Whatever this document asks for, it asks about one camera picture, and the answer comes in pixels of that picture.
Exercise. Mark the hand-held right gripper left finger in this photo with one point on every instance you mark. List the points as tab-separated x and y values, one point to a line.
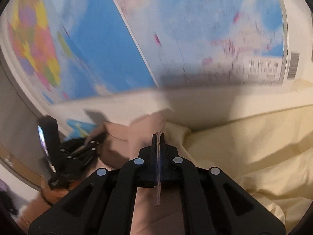
149	166

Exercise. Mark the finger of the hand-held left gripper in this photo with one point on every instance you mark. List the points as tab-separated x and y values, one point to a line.
85	158
94	139

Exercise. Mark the cream yellow cloth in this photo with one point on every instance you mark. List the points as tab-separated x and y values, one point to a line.
256	151

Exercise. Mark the dark cloth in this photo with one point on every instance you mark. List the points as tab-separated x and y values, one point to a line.
7	198

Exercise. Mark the blue floral blanket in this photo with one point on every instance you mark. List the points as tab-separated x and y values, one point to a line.
78	127

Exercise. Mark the person's left forearm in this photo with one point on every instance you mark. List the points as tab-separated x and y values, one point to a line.
36	213

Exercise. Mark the pale blue wall map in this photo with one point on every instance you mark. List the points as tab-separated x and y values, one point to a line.
207	29

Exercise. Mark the wooden wardrobe door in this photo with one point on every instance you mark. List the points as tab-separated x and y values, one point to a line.
17	117

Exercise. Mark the beige pink garment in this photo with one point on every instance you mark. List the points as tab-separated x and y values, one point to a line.
144	132

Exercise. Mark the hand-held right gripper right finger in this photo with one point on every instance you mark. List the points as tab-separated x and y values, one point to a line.
168	169

